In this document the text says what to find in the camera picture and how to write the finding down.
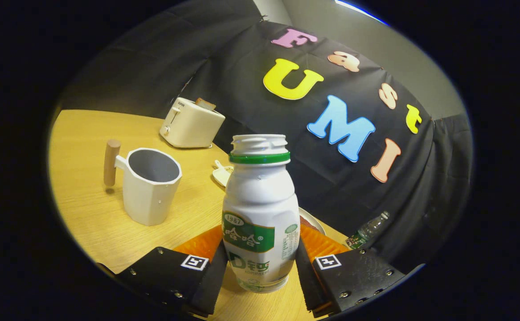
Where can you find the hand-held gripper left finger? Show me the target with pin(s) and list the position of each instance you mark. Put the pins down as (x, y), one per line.
(210, 285)

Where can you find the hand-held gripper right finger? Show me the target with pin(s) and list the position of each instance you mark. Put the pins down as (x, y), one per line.
(306, 285)

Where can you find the white juice bottle green label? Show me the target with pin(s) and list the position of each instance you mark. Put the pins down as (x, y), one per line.
(260, 200)

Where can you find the clear plastic water bottle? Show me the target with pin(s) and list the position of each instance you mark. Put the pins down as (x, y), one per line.
(366, 232)

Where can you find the brown sausage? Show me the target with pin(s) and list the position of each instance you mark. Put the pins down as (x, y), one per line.
(306, 222)

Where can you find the white round plate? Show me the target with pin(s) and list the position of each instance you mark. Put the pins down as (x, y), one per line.
(318, 223)

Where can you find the white divided dish with beans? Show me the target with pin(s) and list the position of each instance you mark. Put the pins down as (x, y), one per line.
(222, 174)

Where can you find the wooden table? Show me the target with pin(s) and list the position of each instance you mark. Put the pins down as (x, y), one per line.
(90, 214)

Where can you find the cream toaster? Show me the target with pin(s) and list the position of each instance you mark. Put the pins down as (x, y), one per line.
(188, 127)

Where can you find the toast slice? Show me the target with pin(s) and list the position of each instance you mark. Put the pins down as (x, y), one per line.
(205, 104)

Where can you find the ceiling light strip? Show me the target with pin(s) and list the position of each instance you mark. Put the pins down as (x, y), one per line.
(360, 10)

